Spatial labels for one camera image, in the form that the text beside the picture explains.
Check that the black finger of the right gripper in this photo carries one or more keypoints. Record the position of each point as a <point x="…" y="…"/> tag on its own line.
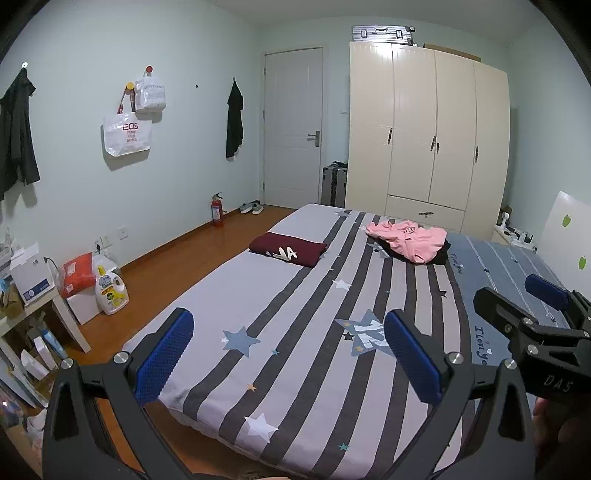
<point x="502" y="314"/>
<point x="573" y="305"/>

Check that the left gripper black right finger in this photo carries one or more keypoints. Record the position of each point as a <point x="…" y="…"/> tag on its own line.
<point x="499" y="444"/>

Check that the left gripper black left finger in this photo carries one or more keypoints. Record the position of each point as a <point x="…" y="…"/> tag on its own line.
<point x="76" y="442"/>

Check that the dark red garment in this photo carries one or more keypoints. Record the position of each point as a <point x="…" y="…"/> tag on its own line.
<point x="289" y="249"/>

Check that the person's right hand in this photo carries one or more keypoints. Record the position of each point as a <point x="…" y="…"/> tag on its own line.
<point x="561" y="423"/>

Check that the white headboard with apples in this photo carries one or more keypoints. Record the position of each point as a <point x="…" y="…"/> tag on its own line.
<point x="565" y="241"/>

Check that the white nightstand with clutter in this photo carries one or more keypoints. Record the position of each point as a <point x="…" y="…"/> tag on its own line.
<point x="506" y="234"/>

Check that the black garment under hoodie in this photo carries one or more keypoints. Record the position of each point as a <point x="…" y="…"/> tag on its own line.
<point x="439" y="258"/>

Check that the pink hoodie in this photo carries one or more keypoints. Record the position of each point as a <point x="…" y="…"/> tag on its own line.
<point x="409" y="238"/>

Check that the white detergent bottle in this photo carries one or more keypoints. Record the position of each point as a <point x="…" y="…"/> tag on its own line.
<point x="110" y="290"/>

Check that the red snack bag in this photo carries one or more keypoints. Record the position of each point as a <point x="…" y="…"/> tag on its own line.
<point x="78" y="275"/>

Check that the white cardboard box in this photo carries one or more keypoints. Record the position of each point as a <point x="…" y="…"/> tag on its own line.
<point x="30" y="274"/>

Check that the cream wardrobe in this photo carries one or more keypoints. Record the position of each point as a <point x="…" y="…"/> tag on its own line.
<point x="429" y="137"/>

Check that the striped star bed sheet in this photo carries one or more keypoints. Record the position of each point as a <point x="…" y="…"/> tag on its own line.
<point x="290" y="365"/>

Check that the grey suitcase by wardrobe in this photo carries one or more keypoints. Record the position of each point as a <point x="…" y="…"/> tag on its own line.
<point x="334" y="184"/>

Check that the red fire extinguisher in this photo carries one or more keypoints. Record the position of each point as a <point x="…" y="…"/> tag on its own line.
<point x="217" y="211"/>

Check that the pair of grey shoes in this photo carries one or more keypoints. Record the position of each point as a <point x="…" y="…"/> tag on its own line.
<point x="254" y="207"/>

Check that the silver suitcase on wardrobe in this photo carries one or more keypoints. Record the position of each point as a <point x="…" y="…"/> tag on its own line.
<point x="396" y="34"/>

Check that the white tote bag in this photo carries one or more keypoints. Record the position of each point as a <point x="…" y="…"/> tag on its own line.
<point x="124" y="133"/>

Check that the white door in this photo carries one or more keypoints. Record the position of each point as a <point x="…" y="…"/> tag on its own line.
<point x="292" y="127"/>

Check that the black jacket on wall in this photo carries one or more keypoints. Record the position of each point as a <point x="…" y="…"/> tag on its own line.
<point x="18" y="162"/>

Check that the black garment on wall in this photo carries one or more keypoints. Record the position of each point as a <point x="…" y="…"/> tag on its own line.
<point x="234" y="128"/>

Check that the clear plastic bag on wall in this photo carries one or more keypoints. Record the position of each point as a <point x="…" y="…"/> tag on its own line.
<point x="149" y="93"/>

